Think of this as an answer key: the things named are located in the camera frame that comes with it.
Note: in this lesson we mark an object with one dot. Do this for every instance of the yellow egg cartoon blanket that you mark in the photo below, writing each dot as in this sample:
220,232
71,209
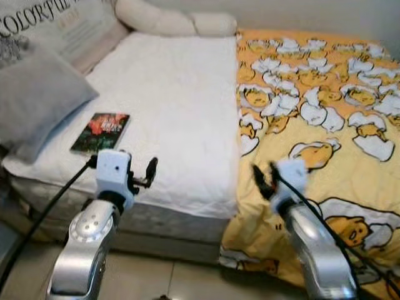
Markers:
337,181

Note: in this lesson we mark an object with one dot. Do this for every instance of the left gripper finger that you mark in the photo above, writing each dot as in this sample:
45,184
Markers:
130,167
152,170

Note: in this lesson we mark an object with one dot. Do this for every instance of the printed ornament headboard cushion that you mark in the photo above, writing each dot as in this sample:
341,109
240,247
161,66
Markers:
69,25

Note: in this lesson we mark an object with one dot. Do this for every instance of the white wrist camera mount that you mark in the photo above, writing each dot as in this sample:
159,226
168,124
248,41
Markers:
290,178
112,172

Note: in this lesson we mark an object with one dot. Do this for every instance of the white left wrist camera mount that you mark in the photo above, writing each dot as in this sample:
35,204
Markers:
112,172

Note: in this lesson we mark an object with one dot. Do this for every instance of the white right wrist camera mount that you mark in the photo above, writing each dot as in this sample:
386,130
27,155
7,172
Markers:
290,178

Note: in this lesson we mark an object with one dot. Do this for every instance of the grey bed base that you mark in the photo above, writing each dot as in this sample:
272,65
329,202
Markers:
162,231

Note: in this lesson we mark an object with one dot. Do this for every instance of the grey pillow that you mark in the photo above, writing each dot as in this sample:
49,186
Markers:
37,100

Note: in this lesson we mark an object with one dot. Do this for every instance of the white quilted mattress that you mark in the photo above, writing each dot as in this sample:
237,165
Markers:
169,94

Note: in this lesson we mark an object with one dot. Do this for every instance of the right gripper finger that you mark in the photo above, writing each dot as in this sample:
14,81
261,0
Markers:
262,182

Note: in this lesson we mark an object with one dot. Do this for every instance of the dark red cover book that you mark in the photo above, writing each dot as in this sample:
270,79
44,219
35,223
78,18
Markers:
103,131

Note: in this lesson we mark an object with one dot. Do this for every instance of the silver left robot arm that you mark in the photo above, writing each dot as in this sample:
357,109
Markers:
84,244

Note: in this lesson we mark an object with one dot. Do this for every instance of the cream knotted bolster pillow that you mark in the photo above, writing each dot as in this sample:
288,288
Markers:
162,19

